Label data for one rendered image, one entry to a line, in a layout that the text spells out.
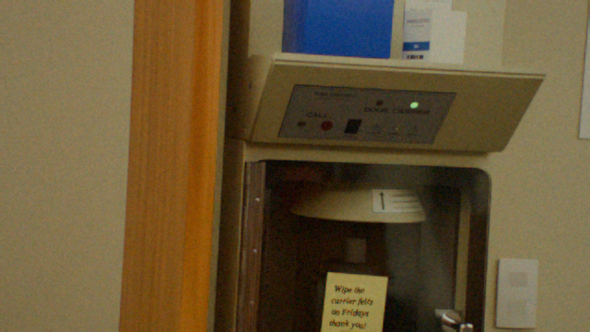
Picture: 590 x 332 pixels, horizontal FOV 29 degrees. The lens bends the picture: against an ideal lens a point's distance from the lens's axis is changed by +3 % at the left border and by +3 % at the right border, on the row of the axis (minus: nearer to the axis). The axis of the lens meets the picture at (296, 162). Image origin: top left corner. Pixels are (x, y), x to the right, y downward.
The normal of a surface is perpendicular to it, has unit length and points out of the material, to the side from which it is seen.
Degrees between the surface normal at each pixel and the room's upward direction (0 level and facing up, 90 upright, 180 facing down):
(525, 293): 90
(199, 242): 90
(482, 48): 90
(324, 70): 135
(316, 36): 90
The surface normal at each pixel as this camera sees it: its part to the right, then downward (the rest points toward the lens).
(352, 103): 0.15, 0.75
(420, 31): -0.83, -0.02
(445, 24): 0.55, 0.07
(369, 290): 0.27, 0.07
